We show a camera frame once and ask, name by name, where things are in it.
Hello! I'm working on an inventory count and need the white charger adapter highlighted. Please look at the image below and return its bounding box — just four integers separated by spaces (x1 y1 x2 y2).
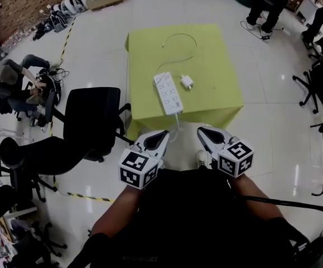
180 75 195 91

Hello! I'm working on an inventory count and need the pile of black equipment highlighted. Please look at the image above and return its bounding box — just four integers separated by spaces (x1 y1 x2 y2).
32 9 69 41

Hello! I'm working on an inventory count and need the person's left forearm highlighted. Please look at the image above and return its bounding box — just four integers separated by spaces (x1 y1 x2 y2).
90 185 144 238

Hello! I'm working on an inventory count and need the white power strip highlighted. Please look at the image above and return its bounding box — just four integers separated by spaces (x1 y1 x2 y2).
153 71 184 116

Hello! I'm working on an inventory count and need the person's right forearm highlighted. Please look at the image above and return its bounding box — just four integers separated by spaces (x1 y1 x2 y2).
227 173 285 222

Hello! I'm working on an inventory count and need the person's black shirt torso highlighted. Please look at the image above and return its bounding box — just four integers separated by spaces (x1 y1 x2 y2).
66 167 314 268

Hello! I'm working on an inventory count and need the row of white round devices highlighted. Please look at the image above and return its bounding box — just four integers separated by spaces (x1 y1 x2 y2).
50 0 89 18

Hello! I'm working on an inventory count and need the white cabinet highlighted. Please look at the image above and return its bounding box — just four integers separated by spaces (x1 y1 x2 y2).
295 0 317 26

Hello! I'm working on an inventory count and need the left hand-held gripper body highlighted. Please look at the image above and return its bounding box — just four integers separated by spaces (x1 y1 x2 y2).
118 143 164 190

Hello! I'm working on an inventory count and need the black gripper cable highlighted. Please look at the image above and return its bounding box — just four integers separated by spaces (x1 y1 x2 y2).
233 194 323 230

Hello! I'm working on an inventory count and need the person's white right shoe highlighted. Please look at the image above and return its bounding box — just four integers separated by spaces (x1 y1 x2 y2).
195 149 213 169

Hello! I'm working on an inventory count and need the green cloth covered table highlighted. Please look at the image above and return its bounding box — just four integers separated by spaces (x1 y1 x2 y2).
124 23 245 143

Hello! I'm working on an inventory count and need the white charger with cable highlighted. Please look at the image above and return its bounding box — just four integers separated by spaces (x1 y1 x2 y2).
157 32 197 78

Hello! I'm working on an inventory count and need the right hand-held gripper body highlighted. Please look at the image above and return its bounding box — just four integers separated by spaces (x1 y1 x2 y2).
211 138 254 178

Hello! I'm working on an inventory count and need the white power strip cord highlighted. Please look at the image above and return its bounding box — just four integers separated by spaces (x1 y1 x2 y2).
168 113 185 142

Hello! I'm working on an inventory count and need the yellow black floor tape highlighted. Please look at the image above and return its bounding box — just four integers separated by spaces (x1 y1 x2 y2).
66 192 116 204
49 17 78 139

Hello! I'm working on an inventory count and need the cardboard box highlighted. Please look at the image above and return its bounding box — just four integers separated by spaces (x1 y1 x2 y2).
85 0 123 12

